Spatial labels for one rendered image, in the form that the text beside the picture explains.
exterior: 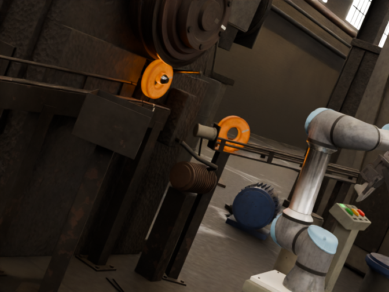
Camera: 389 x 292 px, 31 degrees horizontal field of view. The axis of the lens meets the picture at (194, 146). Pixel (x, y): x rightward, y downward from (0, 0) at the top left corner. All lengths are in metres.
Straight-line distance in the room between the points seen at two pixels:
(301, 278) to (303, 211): 0.25
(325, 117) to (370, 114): 2.75
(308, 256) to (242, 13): 8.61
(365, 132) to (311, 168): 0.24
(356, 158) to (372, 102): 0.43
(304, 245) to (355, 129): 0.45
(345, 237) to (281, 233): 0.52
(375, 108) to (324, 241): 2.87
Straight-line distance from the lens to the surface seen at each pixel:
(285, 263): 3.10
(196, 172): 2.93
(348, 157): 5.33
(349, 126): 2.48
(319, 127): 2.54
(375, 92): 5.31
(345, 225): 2.98
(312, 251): 2.51
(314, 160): 2.56
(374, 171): 2.96
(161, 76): 2.77
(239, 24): 10.95
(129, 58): 2.74
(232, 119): 3.06
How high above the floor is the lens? 0.91
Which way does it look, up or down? 6 degrees down
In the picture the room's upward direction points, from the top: 23 degrees clockwise
